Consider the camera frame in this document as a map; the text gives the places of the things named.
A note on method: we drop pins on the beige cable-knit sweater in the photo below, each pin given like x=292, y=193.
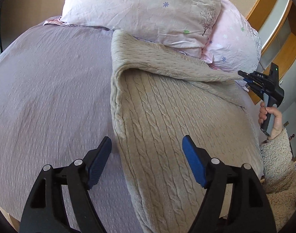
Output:
x=158, y=96

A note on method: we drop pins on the lavender bed sheet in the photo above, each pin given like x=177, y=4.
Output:
x=54, y=109

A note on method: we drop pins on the wooden wall shelf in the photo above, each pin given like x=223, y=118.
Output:
x=275, y=21

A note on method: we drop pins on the rear pink tree-print pillow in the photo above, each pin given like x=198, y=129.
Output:
x=233, y=44

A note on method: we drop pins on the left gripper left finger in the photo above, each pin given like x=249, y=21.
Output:
x=59, y=200

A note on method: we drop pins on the person's right hand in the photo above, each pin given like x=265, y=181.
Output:
x=277, y=127

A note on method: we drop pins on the front pink floral pillow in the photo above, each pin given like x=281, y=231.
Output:
x=183, y=25

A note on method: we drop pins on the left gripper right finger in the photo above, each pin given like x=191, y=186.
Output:
x=234, y=200

